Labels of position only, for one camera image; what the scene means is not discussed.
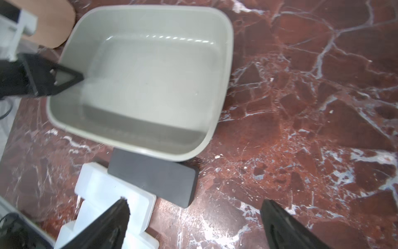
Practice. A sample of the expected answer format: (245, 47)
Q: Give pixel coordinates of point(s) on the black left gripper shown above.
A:
(35, 75)

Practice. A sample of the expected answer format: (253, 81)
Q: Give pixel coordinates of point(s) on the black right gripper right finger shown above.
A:
(283, 231)

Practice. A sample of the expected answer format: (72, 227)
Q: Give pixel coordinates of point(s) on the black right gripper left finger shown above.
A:
(107, 231)

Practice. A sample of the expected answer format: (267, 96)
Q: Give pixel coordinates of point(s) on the translucent white pencil case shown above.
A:
(101, 189)
(88, 214)

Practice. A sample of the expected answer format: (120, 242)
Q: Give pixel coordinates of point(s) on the black pencil case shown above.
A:
(171, 181)

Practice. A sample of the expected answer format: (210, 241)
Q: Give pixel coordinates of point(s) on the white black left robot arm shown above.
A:
(15, 23)

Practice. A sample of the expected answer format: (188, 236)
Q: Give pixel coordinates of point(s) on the grey-green plastic storage box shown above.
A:
(155, 78)

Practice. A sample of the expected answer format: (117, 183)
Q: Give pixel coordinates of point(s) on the terracotta flower pot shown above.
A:
(55, 21)

